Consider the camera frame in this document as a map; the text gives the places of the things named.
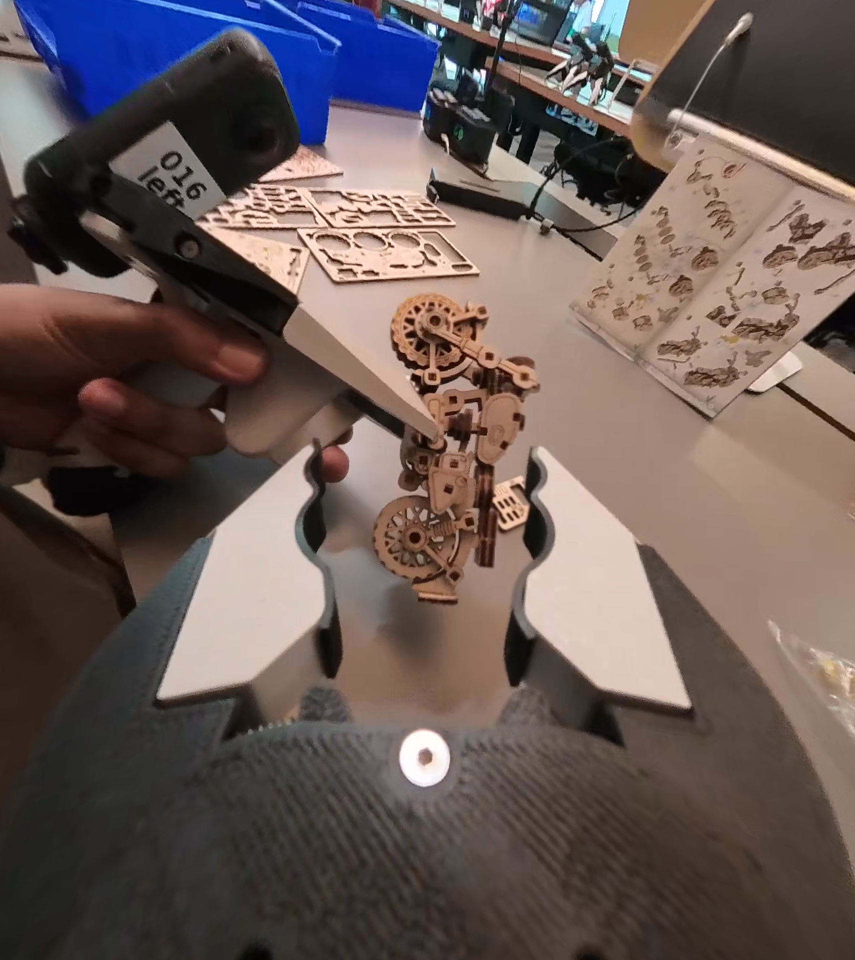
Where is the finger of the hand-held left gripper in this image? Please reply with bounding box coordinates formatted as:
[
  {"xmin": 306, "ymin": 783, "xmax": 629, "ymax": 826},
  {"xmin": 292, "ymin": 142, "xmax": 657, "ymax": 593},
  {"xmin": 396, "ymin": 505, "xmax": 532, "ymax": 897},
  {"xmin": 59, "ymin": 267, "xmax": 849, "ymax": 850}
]
[
  {"xmin": 283, "ymin": 302, "xmax": 445, "ymax": 445},
  {"xmin": 337, "ymin": 395, "xmax": 408, "ymax": 438}
]

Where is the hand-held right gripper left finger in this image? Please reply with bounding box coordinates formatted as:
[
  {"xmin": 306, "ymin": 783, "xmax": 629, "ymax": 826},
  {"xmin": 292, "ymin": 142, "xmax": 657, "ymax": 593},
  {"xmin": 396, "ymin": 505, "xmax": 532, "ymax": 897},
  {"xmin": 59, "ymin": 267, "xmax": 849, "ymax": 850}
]
[{"xmin": 156, "ymin": 441, "xmax": 344, "ymax": 725}]

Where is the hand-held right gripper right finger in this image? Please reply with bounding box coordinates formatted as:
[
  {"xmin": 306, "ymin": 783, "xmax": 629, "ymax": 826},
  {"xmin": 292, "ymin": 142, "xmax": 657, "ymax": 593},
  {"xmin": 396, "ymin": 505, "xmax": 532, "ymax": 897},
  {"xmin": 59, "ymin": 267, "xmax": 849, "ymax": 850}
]
[{"xmin": 504, "ymin": 446, "xmax": 693, "ymax": 723}]

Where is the wooden motorcycle model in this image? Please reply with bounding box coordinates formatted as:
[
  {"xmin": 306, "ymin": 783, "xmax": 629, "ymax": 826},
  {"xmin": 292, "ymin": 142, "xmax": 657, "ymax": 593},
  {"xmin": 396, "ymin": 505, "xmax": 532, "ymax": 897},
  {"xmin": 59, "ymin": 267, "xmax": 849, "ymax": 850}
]
[{"xmin": 372, "ymin": 292, "xmax": 542, "ymax": 604}]

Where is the grey desk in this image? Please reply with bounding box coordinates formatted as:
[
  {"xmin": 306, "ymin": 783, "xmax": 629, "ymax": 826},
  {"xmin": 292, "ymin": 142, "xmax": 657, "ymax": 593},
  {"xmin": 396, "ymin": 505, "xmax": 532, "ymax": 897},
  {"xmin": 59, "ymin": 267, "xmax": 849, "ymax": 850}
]
[{"xmin": 0, "ymin": 56, "xmax": 855, "ymax": 960}]

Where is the person's left hand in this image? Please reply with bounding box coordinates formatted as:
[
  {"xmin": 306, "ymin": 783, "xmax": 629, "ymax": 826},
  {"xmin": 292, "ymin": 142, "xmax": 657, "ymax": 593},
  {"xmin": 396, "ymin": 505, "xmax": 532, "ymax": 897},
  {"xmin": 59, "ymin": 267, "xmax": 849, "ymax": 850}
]
[{"xmin": 0, "ymin": 283, "xmax": 354, "ymax": 486}]

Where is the blue plastic bin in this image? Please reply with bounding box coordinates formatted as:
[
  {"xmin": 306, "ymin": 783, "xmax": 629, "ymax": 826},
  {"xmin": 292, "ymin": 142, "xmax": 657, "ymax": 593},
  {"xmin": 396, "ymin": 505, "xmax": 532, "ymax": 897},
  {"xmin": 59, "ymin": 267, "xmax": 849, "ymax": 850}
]
[
  {"xmin": 296, "ymin": 0, "xmax": 441, "ymax": 115},
  {"xmin": 13, "ymin": 0, "xmax": 343, "ymax": 148}
]

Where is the small wooden cut-out piece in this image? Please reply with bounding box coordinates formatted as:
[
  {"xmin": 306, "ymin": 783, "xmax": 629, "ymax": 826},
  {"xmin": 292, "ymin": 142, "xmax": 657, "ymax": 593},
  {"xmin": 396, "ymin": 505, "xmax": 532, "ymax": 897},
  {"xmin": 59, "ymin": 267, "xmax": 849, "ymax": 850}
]
[{"xmin": 490, "ymin": 480, "xmax": 531, "ymax": 533}]

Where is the laser-cut plywood sheet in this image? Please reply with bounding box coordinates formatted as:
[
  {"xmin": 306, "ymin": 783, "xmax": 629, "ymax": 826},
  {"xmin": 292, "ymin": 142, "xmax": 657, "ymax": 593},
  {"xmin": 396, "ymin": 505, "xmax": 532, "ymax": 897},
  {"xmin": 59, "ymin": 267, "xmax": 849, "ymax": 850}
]
[
  {"xmin": 208, "ymin": 223, "xmax": 312, "ymax": 298},
  {"xmin": 198, "ymin": 183, "xmax": 328, "ymax": 231},
  {"xmin": 306, "ymin": 187, "xmax": 458, "ymax": 231},
  {"xmin": 257, "ymin": 145, "xmax": 345, "ymax": 184},
  {"xmin": 297, "ymin": 227, "xmax": 482, "ymax": 287}
]

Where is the flat black device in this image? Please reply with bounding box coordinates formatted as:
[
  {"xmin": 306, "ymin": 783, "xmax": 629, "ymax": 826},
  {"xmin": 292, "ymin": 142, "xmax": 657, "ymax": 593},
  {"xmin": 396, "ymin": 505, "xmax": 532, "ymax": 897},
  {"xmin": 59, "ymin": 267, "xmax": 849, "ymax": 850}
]
[{"xmin": 426, "ymin": 168, "xmax": 543, "ymax": 221}]

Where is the person's brown garment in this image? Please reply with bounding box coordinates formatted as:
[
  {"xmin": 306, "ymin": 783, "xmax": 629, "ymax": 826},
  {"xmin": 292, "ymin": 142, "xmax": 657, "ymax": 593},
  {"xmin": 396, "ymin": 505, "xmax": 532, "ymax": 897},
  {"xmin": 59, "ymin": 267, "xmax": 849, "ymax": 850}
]
[{"xmin": 0, "ymin": 453, "xmax": 138, "ymax": 886}]

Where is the clear plastic bag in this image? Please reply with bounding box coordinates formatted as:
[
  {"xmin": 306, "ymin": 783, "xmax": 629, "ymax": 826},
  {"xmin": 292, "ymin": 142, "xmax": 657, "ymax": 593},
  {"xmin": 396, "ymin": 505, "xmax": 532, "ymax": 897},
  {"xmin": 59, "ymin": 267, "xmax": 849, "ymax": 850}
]
[{"xmin": 767, "ymin": 619, "xmax": 855, "ymax": 756}]

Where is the black charger box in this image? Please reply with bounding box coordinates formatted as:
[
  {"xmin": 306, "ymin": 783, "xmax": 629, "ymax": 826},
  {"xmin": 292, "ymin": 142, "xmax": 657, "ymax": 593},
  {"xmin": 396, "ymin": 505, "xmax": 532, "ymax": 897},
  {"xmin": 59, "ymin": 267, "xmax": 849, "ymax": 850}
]
[{"xmin": 423, "ymin": 87, "xmax": 501, "ymax": 163}]

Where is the wooden workbench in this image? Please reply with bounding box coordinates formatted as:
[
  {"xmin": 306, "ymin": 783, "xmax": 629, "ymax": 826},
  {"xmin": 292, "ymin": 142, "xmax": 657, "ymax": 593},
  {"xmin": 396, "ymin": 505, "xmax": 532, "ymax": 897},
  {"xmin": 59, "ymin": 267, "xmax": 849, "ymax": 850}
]
[{"xmin": 388, "ymin": 0, "xmax": 663, "ymax": 141}]

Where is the open instruction booklet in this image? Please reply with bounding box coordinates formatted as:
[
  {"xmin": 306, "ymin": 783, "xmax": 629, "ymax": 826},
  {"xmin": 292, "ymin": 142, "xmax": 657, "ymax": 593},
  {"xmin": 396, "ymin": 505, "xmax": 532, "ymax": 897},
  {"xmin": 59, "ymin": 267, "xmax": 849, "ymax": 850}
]
[{"xmin": 569, "ymin": 141, "xmax": 855, "ymax": 419}]

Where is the small background screen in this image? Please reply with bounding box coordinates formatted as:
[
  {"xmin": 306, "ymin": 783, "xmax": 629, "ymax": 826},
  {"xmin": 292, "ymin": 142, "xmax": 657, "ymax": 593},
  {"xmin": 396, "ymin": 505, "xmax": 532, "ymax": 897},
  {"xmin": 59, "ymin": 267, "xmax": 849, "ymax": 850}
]
[{"xmin": 513, "ymin": 0, "xmax": 576, "ymax": 45}]

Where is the black cable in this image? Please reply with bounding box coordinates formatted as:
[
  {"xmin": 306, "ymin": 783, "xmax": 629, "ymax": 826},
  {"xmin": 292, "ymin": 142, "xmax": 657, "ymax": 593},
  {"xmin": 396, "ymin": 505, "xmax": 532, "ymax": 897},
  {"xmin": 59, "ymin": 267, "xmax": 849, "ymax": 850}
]
[{"xmin": 523, "ymin": 138, "xmax": 643, "ymax": 235}]

